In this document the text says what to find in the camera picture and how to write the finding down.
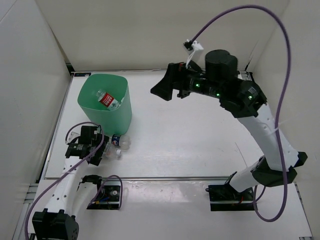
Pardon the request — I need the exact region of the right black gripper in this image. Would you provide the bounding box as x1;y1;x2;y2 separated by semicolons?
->
150;60;225;102

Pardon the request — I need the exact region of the blue white label clear bottle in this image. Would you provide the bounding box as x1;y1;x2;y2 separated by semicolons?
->
102;142;122;160

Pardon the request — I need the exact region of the red label plastic bottle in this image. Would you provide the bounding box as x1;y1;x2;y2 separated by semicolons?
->
95;89;120;111

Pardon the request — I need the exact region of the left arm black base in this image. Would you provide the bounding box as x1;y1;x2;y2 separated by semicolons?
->
86;175;124;210

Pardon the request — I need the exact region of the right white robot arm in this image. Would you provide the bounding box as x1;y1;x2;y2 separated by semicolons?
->
150;49;308;200

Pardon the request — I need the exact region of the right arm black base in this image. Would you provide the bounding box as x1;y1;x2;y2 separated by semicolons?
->
205;184;254;212

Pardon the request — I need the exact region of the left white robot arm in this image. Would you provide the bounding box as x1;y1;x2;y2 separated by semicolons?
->
31;121;109;240

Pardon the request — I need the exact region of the green plastic bin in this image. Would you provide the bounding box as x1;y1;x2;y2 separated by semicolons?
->
77;73;132;136

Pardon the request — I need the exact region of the Pepsi label plastic bottle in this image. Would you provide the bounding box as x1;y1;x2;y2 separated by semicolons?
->
111;134;131;151

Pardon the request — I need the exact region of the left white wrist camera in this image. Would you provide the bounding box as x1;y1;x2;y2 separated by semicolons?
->
65;131;80;145

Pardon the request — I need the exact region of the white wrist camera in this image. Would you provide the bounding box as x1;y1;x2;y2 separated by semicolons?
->
65;131;80;145
183;39;204;69

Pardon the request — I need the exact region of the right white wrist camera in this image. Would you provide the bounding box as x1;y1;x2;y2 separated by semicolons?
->
183;39;204;69

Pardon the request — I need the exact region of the white cable tie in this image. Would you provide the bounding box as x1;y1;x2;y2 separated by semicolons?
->
265;119;290;136

